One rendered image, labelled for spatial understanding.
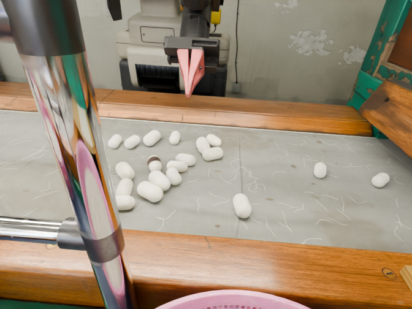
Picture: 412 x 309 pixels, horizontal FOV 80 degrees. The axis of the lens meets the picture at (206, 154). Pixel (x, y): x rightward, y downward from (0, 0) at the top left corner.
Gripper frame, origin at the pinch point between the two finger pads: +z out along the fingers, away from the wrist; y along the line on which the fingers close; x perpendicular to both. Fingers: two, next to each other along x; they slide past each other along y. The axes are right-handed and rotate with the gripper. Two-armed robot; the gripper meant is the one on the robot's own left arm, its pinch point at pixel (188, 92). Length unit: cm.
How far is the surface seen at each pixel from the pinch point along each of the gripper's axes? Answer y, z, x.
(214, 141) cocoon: 5.3, 8.7, 1.5
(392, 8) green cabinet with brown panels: 38.9, -21.6, 0.3
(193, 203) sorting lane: 3.3, 20.2, -6.6
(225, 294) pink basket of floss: 7.3, 28.1, -17.3
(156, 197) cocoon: -1.3, 20.0, -8.3
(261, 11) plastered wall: 35, -150, 122
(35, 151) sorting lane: -23.8, 13.4, -1.3
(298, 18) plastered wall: 66, -148, 125
